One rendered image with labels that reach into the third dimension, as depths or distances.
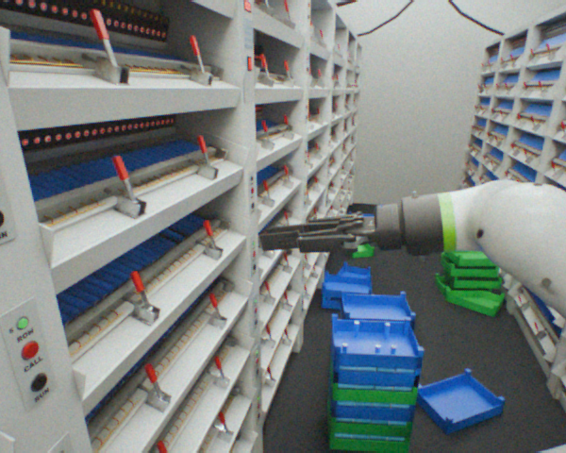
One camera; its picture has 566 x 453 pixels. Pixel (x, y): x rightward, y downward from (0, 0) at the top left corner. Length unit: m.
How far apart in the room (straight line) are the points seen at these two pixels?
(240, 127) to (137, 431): 0.68
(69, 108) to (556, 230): 0.55
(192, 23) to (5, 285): 0.74
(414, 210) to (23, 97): 0.50
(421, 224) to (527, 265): 0.17
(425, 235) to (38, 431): 0.55
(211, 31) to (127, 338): 0.70
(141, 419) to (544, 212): 0.70
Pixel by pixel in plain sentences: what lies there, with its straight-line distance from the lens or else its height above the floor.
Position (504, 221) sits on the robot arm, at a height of 1.18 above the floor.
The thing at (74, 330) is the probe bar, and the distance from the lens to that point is 0.65.
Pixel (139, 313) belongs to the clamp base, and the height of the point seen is 0.95.
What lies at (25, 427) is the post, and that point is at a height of 0.96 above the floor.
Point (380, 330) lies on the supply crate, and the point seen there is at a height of 0.41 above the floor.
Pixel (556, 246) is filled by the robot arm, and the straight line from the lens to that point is 0.48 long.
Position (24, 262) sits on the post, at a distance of 0.48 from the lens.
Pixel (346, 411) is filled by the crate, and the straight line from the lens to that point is 1.57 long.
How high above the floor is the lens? 1.31
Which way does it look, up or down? 20 degrees down
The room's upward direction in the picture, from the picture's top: straight up
